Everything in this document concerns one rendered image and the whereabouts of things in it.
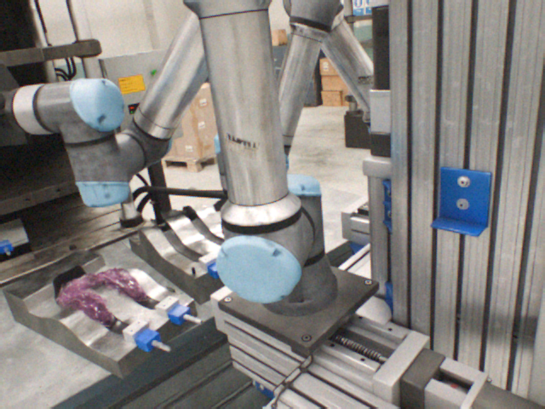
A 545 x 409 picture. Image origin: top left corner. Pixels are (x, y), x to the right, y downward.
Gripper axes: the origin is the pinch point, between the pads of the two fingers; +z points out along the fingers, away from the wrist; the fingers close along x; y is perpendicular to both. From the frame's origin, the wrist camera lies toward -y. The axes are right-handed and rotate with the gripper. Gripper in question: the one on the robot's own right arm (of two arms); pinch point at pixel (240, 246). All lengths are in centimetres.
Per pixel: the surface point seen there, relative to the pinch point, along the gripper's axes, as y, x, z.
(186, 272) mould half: -2.9, -17.6, 1.7
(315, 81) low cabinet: -479, 509, 46
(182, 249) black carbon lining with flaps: -18.4, -10.4, 2.8
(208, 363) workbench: 3.0, -19.5, 30.2
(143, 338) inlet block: 12.6, -38.3, 3.8
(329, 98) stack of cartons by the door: -454, 517, 77
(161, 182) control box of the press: -90, 17, 3
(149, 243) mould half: -26.7, -17.7, 0.3
